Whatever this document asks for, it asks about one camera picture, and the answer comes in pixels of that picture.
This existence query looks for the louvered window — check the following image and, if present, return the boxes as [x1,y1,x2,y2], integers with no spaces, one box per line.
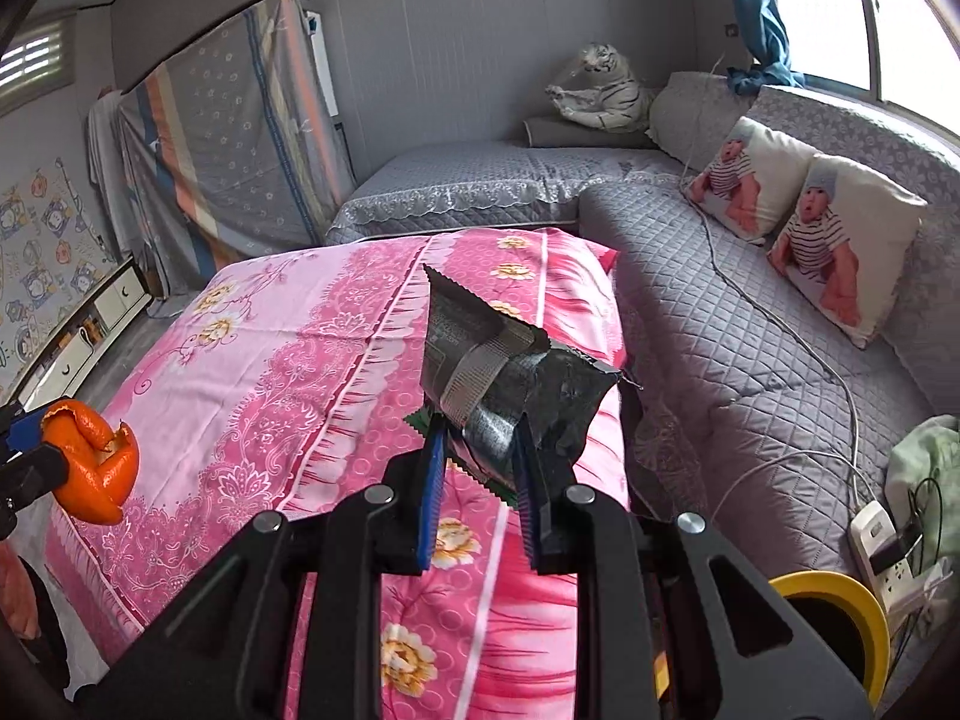
[0,11,76,117]

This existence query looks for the person's left hand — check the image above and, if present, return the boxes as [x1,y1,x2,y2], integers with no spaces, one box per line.
[0,540,40,638]

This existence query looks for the white tiger plush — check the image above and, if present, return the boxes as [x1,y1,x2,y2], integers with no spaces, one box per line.
[545,41,653,132]

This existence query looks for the grey quilted sofa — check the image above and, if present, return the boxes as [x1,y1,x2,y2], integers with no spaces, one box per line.
[324,71,960,691]

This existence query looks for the narrow blue curtain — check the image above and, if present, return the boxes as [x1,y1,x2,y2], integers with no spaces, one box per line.
[718,0,807,95]

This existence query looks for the black charger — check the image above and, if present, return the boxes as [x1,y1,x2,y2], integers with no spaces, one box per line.
[870,529,925,571]

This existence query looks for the white low cabinet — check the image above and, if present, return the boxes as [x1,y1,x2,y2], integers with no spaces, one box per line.
[11,255,155,406]

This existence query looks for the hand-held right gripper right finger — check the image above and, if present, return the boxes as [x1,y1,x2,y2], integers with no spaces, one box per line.
[514,416,875,720]

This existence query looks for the orange peel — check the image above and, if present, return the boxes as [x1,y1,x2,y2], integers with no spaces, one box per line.
[41,399,140,526]

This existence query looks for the pale green cloth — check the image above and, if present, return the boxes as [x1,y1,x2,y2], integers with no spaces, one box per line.
[885,414,960,571]

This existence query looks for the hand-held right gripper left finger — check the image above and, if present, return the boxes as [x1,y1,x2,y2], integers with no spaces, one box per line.
[71,409,451,720]

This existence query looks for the grey bolster pillow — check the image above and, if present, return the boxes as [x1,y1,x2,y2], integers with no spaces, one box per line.
[523,116,657,151]

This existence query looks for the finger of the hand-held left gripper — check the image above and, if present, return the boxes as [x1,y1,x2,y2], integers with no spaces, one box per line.
[0,442,70,500]
[0,401,50,458]

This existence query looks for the white power strip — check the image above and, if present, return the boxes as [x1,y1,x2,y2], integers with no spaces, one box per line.
[847,499,938,616]

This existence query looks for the yellow rimmed black trash bin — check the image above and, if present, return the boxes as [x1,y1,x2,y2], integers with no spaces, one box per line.
[652,570,891,717]

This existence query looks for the black cables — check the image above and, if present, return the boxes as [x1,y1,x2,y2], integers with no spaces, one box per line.
[892,476,953,661]

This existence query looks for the cartoon wall poster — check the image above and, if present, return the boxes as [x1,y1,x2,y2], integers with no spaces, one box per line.
[0,157,117,391]

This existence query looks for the pink floral blanket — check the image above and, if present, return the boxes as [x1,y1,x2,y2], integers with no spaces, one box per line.
[43,226,635,720]

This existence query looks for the baby print pillow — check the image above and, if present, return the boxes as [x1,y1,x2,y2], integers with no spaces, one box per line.
[766,154,929,350]
[684,116,818,245]

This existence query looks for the silver snack wrapper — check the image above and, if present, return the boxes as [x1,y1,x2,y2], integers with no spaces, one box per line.
[405,262,623,503]

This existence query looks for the striped sheet covered mattress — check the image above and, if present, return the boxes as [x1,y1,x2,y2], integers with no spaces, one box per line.
[120,0,357,297]

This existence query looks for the white hanging cloth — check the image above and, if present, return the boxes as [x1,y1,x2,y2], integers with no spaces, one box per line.
[86,86,132,256]

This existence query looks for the white wall unit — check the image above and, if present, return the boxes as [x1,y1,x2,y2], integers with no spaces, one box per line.
[304,11,338,121]

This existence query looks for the white charger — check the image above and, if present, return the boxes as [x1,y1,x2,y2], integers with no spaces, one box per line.
[911,562,953,608]

